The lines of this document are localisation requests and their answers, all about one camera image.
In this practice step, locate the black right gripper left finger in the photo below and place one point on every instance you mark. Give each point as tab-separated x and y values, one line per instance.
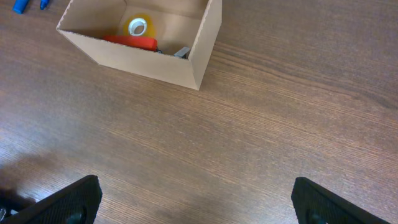
78	202

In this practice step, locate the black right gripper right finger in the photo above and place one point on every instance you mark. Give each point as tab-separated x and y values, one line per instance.
315	204

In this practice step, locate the brown cardboard box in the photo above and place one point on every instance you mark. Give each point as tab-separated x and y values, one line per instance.
178	23

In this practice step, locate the orange highlighter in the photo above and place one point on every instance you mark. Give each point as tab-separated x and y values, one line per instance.
145	43

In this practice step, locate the small white eraser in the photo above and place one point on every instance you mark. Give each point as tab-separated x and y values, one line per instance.
182	53

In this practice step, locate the yellow clear tape roll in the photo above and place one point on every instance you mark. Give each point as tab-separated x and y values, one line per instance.
139	25

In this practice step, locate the blue ballpoint pen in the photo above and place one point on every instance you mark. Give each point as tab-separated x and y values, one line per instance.
44	4

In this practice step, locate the blue white marker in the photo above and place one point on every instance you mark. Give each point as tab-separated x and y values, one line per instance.
19	6

